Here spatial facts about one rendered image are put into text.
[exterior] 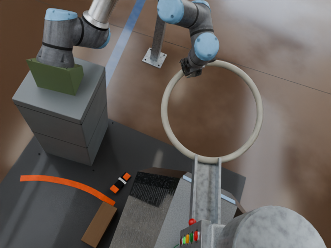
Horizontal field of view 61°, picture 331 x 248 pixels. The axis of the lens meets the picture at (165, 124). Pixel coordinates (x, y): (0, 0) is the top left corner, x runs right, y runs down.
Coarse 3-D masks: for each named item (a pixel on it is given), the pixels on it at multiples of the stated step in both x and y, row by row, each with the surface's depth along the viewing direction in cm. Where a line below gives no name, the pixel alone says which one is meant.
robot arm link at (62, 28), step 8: (48, 8) 141; (48, 16) 137; (56, 16) 136; (64, 16) 137; (72, 16) 140; (48, 24) 138; (56, 24) 137; (64, 24) 138; (72, 24) 142; (80, 24) 145; (48, 32) 139; (56, 32) 138; (64, 32) 140; (72, 32) 143; (80, 32) 146; (48, 40) 140; (56, 40) 140; (64, 40) 141; (72, 40) 146; (80, 40) 148
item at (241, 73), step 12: (216, 60) 133; (180, 72) 130; (240, 72) 133; (168, 84) 130; (252, 84) 134; (168, 96) 129; (168, 132) 128; (252, 132) 134; (180, 144) 128; (252, 144) 132; (192, 156) 128; (204, 156) 130; (228, 156) 130
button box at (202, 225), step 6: (198, 222) 80; (204, 222) 76; (210, 222) 77; (186, 228) 93; (192, 228) 85; (198, 228) 79; (204, 228) 76; (180, 234) 100; (186, 234) 91; (204, 234) 75; (204, 240) 74; (186, 246) 89; (192, 246) 82; (198, 246) 76; (204, 246) 74
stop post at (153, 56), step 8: (160, 24) 246; (160, 32) 254; (160, 40) 262; (152, 48) 275; (160, 48) 275; (144, 56) 290; (152, 56) 285; (160, 56) 293; (152, 64) 287; (160, 64) 288
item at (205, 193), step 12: (192, 168) 129; (204, 168) 130; (216, 168) 129; (192, 180) 125; (204, 180) 127; (216, 180) 127; (192, 192) 121; (204, 192) 125; (216, 192) 124; (192, 204) 118; (204, 204) 123; (216, 204) 121; (192, 216) 116; (204, 216) 121; (216, 216) 119
